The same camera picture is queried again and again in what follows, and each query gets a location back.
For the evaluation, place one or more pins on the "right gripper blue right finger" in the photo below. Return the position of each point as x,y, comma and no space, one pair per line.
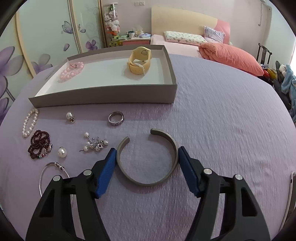
242,217

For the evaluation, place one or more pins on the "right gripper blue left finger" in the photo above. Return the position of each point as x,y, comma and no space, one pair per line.
53,219

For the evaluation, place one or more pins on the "thin silver bangle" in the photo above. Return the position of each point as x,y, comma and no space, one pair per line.
49,171

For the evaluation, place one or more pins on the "single white pearl earring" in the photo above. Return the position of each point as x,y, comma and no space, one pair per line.
62,152

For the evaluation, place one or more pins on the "grey cuff bangle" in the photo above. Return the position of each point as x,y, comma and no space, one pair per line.
150,160

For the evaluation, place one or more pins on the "purple textured table cloth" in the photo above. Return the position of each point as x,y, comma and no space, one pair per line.
231,121

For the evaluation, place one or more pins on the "pearl pendant with gold loop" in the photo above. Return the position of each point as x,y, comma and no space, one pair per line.
70,117

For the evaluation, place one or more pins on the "blue clothes pile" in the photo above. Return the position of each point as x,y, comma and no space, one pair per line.
288,85

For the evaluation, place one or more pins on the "folded coral duvet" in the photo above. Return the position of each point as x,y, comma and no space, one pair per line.
231,56

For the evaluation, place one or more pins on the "grey cardboard tray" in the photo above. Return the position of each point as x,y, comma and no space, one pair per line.
102,76

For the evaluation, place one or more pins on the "dark wooden chair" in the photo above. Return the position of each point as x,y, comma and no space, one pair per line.
263,54

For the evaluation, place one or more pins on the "bed with pink sheet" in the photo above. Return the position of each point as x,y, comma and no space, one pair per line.
176,48

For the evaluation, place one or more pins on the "yellow wrist watch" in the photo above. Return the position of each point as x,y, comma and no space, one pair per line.
139,61

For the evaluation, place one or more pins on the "purple patterned pillow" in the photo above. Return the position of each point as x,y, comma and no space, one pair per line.
211,35

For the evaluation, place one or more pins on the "white floral pillow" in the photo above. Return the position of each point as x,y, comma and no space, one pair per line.
184,38

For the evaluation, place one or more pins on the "wardrobe with purple flowers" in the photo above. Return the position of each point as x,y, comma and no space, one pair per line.
40,35

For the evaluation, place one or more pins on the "pink bedside table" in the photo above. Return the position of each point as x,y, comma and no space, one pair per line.
125,40

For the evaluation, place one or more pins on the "beige and pink headboard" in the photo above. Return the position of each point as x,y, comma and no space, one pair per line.
180,20

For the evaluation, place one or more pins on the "clear tube of plush toys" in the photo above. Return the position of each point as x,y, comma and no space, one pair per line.
112,24

